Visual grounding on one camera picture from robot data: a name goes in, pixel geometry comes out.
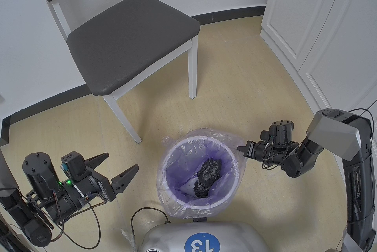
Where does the purple plastic bag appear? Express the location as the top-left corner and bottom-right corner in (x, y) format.
(157, 128), (248, 219)

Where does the white wardrobe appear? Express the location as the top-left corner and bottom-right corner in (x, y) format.
(259, 0), (377, 129)

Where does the black cable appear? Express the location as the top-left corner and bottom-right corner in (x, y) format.
(350, 108), (377, 139)
(57, 200), (102, 249)
(130, 207), (172, 252)

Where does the white chair with grey seat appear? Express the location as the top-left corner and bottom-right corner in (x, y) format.
(38, 0), (201, 144)

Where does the crumpled white paper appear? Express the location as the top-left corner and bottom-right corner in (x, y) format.
(180, 177), (198, 196)

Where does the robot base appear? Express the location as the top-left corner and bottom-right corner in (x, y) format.
(141, 217), (269, 252)

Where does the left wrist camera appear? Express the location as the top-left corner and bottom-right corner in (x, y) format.
(61, 152), (89, 181)

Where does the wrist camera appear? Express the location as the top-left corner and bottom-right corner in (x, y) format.
(61, 152), (89, 181)
(259, 130), (276, 144)

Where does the white trash bin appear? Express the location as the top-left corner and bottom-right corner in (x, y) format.
(160, 135), (240, 211)

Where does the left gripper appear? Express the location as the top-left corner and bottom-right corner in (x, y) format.
(69, 152), (139, 208)

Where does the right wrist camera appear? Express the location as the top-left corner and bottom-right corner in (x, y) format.
(259, 130), (276, 144)

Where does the crumpled black plastic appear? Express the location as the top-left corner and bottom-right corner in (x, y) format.
(194, 158), (223, 198)

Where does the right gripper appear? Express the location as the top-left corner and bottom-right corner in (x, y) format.
(245, 140), (267, 162)

